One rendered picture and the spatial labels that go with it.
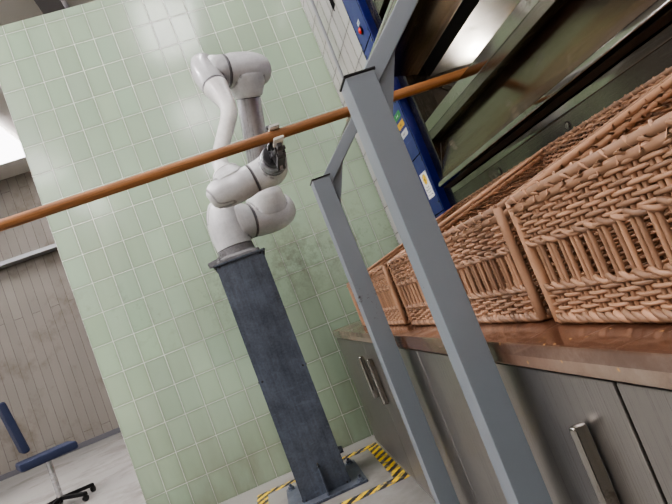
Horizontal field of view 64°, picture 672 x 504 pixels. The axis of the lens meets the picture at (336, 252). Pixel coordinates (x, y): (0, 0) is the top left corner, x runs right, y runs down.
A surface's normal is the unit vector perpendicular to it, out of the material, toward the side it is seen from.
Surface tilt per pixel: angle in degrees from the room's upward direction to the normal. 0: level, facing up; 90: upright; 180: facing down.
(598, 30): 70
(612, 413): 90
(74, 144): 90
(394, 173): 90
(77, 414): 90
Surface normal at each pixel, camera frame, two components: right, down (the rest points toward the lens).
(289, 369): 0.14, -0.14
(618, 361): -0.92, 0.35
